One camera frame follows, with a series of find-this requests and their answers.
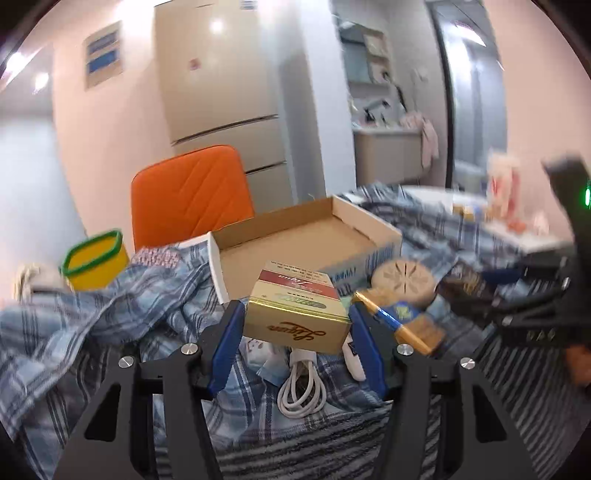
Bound gold and blue packet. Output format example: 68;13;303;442
352;289;446;356

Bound gold and red carton box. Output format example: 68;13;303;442
243;261;351;355

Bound beige round perforated disc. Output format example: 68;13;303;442
370;258;437;309

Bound black small packet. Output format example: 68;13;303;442
437;260;496;302

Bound light blue wipes pack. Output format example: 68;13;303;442
239;337;290;387

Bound right hand of person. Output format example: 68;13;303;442
565;345;591;387

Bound red white patterned cloth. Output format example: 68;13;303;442
130;246;181;269

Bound open cardboard box tray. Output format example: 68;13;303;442
206;196;403;303

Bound orange quilted chair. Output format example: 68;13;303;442
131;145;254;250

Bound yellow bin with green rim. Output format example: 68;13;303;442
60;229;129;291

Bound blue plaid blanket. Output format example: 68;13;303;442
1;184;590;479

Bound pink towel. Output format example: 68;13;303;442
419;116;440;169

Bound bathroom vanity cabinet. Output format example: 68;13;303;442
353;127;426;186

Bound beige refrigerator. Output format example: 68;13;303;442
154;1;294;214

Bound white small device with cord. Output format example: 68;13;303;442
342;334;367;382

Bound white coiled usb cable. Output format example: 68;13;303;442
276;348;329;420

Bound wall panel with blue labels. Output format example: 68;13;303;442
84;22;123;90

